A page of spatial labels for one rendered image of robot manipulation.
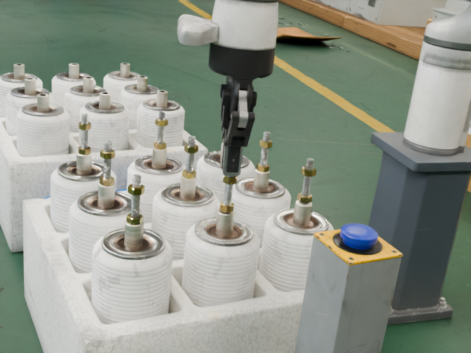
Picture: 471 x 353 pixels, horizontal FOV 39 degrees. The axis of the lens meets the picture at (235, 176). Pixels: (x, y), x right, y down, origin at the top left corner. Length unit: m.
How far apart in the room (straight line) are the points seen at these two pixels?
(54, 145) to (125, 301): 0.54
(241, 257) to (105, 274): 0.17
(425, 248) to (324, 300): 0.45
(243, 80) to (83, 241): 0.31
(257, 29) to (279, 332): 0.38
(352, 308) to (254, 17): 0.33
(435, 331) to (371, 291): 0.50
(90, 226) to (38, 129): 0.42
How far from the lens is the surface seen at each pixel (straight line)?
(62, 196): 1.00
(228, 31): 0.74
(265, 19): 0.75
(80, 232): 0.89
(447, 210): 1.16
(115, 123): 1.30
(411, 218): 1.13
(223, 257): 0.82
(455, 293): 1.36
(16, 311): 1.15
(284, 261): 0.89
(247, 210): 0.97
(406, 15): 4.28
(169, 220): 0.92
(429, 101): 1.10
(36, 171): 1.26
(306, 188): 0.89
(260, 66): 0.75
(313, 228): 0.89
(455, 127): 1.12
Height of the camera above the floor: 0.63
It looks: 22 degrees down
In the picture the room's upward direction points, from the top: 6 degrees clockwise
